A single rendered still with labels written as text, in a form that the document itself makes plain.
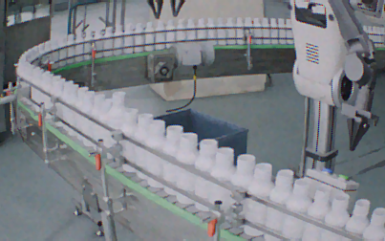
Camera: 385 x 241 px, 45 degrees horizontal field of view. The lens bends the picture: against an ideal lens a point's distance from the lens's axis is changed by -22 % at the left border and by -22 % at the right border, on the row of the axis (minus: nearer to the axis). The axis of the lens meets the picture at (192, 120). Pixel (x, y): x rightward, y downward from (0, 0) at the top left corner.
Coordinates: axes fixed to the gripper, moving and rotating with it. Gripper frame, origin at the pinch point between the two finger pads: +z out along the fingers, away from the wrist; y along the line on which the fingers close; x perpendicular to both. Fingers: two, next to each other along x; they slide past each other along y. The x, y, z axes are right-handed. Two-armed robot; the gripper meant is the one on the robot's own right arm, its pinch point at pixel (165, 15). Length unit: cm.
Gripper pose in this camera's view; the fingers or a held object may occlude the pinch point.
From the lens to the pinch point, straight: 157.7
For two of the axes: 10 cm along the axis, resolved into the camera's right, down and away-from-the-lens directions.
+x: 6.4, 2.4, -7.3
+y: -7.7, 2.0, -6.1
